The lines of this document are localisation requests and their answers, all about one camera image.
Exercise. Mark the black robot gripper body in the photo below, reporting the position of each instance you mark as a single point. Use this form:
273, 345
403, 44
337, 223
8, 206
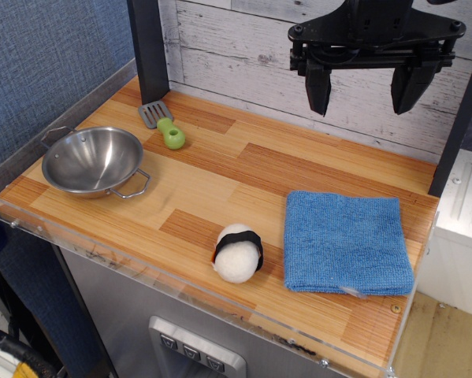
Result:
375, 35

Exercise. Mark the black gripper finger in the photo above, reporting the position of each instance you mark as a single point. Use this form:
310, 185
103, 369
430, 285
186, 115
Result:
409, 82
318, 87

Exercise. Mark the white sushi with black band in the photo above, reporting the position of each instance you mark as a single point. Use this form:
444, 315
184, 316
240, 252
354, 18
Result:
238, 253

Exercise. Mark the blue folded cloth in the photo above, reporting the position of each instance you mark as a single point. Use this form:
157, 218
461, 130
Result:
344, 245

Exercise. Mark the white ribbed side appliance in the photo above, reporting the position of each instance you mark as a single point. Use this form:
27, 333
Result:
445, 273

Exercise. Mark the clear acrylic front guard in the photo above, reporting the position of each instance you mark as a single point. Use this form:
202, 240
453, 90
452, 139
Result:
357, 337

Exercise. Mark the silver dispenser button panel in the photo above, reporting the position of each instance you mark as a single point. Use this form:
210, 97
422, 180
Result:
182, 353

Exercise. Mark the stainless steel toy cabinet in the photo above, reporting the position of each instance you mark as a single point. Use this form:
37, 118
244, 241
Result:
121, 308

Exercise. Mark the yellow object at corner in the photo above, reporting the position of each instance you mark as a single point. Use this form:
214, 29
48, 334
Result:
23, 370

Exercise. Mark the dark right vertical post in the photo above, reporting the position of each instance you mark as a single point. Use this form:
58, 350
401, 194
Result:
462, 105

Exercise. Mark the dark vertical post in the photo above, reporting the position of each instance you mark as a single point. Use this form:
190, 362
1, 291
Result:
149, 49
462, 105

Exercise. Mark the green handled grey spatula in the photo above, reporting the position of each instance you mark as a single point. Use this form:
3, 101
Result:
156, 115

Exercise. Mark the dark left vertical post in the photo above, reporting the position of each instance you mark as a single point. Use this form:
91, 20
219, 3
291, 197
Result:
149, 49

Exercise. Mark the stainless steel bowl with handles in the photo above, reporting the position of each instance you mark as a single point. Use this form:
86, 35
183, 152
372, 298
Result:
96, 162

